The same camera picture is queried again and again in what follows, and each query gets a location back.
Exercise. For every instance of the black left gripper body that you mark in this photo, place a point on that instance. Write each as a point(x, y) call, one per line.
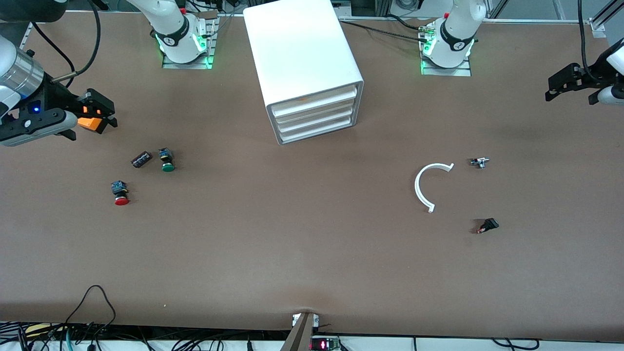
point(593, 76)

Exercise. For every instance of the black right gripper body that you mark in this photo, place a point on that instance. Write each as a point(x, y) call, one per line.
point(54, 96)

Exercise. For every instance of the red push button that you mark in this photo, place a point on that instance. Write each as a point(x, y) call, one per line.
point(121, 199)

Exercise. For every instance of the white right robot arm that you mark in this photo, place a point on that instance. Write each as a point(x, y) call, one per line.
point(175, 29)

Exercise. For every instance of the orange and black button box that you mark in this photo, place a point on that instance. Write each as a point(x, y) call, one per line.
point(90, 124)

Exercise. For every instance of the green push button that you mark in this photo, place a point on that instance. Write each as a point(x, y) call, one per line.
point(167, 166)

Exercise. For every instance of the white drawer with orange sticker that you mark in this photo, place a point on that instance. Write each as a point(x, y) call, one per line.
point(312, 101)

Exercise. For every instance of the white drawer cabinet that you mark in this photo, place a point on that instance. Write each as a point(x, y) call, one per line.
point(302, 48)

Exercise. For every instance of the black cylindrical capacitor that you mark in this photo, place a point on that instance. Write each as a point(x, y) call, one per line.
point(141, 159)

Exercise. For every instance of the white curved plastic part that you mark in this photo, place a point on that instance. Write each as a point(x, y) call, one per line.
point(417, 187)

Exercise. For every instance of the small device with red display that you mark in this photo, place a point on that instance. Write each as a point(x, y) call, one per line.
point(324, 345)

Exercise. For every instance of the aluminium frame corner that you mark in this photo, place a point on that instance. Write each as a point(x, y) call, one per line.
point(25, 39)
point(597, 27)

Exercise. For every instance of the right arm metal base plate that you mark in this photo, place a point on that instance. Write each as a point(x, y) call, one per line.
point(170, 65)

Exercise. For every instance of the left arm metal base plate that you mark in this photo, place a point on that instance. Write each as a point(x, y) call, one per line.
point(463, 72)

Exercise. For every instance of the small metal toggle switch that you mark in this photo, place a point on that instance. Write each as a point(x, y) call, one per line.
point(480, 162)

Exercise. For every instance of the small black rocker switch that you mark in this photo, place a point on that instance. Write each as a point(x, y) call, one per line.
point(490, 224)

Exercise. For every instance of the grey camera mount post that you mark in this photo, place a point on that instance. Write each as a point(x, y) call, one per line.
point(300, 336)

